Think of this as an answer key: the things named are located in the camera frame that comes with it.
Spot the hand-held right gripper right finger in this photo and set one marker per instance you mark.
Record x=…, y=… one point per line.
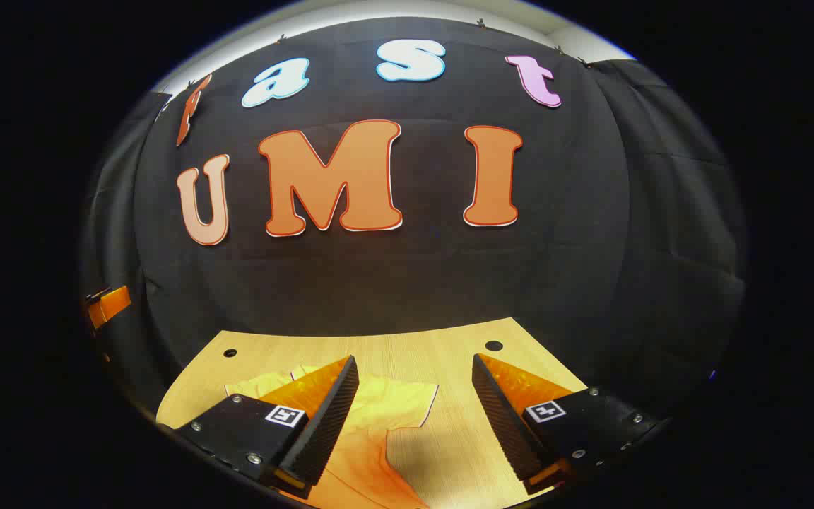
x=502, y=417

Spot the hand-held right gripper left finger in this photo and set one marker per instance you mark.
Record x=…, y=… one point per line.
x=326, y=424

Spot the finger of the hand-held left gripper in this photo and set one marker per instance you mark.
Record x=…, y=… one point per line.
x=110, y=305

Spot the orange T-shirt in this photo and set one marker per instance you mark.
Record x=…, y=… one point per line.
x=375, y=438

